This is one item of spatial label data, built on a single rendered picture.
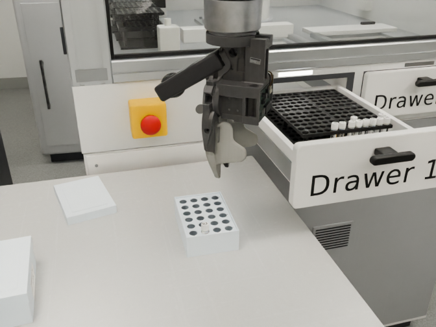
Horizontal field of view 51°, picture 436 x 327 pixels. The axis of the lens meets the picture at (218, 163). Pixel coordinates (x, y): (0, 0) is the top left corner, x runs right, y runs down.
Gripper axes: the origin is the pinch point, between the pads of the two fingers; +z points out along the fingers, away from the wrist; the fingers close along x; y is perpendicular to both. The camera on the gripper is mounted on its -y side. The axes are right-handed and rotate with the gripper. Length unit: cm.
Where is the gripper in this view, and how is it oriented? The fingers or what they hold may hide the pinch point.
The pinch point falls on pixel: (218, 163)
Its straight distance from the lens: 69.9
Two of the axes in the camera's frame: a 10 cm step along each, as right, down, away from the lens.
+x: 3.6, -4.2, 8.3
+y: 9.3, 1.6, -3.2
